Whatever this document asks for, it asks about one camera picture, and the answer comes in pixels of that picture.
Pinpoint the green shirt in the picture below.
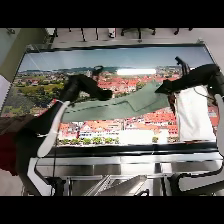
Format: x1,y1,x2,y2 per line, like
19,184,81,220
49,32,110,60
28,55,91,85
61,79,172,123

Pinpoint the white garment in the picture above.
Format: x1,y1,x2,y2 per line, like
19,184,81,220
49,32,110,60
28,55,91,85
174,85,217,143

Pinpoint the black office chair base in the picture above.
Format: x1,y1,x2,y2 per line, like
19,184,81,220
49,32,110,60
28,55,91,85
120,27,157,40

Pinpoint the brown garment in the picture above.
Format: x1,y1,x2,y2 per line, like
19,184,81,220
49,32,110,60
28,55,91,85
0,114,46,136

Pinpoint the red garment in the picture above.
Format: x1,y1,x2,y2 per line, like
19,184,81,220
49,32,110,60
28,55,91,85
0,132,21,177

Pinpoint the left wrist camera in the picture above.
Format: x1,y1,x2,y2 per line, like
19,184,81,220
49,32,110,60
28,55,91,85
91,65,105,81

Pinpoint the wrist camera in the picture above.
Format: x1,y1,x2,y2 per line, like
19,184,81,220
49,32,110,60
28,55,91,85
91,65,105,81
174,55,191,76

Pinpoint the silver frame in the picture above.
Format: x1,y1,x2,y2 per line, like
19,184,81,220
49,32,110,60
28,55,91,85
26,151,224,197

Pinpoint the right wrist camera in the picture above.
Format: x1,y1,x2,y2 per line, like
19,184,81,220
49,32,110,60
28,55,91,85
174,55,191,76

